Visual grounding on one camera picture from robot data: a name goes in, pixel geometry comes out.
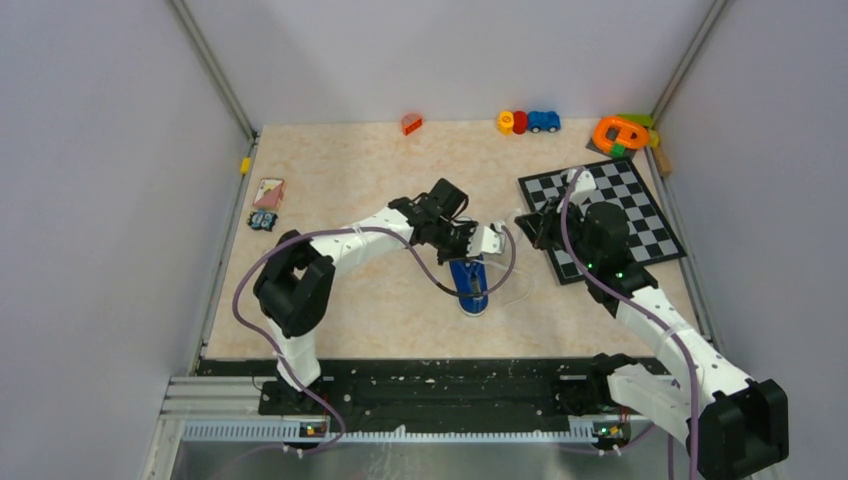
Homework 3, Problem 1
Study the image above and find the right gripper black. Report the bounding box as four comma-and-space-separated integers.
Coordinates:
515, 194, 599, 269

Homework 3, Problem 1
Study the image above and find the white shoelace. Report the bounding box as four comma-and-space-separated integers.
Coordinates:
463, 210, 535, 310

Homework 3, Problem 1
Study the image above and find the blue canvas sneaker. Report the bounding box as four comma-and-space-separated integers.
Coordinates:
449, 257, 489, 317

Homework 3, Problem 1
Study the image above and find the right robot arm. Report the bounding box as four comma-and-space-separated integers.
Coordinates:
515, 200, 789, 479

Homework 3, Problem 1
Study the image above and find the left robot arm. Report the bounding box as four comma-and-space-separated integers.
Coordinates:
252, 178, 478, 414

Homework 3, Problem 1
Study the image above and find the red toy block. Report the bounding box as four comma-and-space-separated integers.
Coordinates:
513, 110, 528, 135

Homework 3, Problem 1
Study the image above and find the blue toy car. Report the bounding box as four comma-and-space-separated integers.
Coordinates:
527, 111, 561, 133

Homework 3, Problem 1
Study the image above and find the yellow toy block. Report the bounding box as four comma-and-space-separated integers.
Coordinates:
496, 110, 515, 135

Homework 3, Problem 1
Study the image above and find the black white chessboard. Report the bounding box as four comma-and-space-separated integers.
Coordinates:
518, 157, 686, 285

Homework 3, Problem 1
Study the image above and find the orange lego brick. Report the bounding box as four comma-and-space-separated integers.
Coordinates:
400, 113, 423, 136

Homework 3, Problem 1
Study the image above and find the wooden block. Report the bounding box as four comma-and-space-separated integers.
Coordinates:
651, 147, 673, 178

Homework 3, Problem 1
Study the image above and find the green toy block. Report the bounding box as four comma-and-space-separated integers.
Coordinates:
617, 113, 655, 129

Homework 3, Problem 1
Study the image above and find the pink triangle puzzle card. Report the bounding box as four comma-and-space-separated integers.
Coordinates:
252, 178, 286, 211

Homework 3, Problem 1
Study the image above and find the small blue toy robot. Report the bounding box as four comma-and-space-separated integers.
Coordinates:
246, 209, 278, 232

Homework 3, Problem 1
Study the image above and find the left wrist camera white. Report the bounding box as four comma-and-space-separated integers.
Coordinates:
468, 222, 507, 257

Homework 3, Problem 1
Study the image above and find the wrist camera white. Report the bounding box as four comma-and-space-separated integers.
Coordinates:
468, 222, 507, 257
560, 167, 597, 206

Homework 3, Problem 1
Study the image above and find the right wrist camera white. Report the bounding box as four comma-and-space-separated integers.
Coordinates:
560, 167, 597, 206

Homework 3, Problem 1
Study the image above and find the orange plastic ring toy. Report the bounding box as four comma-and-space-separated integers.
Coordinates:
591, 116, 651, 155

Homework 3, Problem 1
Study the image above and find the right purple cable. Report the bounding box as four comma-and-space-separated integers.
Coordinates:
559, 165, 704, 480

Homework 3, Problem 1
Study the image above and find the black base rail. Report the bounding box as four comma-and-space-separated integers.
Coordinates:
196, 358, 636, 440

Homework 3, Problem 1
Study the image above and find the white cable duct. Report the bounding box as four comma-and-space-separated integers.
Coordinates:
181, 419, 598, 444

